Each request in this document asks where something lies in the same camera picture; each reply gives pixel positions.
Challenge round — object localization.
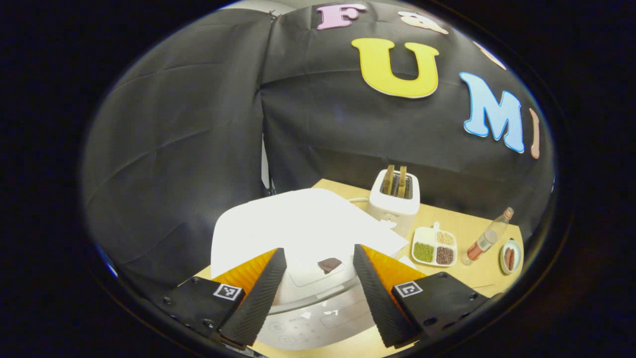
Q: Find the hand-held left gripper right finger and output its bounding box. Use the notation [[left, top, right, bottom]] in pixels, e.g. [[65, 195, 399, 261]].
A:
[[352, 243, 491, 349]]

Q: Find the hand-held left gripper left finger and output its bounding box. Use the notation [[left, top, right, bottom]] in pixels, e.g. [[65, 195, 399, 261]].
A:
[[157, 247, 288, 347]]

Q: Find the white sectioned bean dish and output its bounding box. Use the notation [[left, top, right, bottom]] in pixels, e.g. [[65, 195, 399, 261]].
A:
[[411, 222, 457, 268]]

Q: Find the clear plastic bottle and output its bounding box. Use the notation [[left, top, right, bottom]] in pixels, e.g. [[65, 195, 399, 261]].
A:
[[462, 207, 515, 266]]

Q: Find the white toaster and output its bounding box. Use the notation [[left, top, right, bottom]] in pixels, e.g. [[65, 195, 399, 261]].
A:
[[368, 168, 421, 238]]

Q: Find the pale green plate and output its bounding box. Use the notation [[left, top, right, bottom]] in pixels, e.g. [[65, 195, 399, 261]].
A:
[[499, 239, 523, 275]]

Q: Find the white rice cooker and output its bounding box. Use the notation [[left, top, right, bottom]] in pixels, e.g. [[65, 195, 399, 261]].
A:
[[211, 188, 409, 352]]

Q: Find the black backdrop cloth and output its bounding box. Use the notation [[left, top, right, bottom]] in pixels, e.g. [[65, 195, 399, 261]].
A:
[[82, 0, 556, 294]]

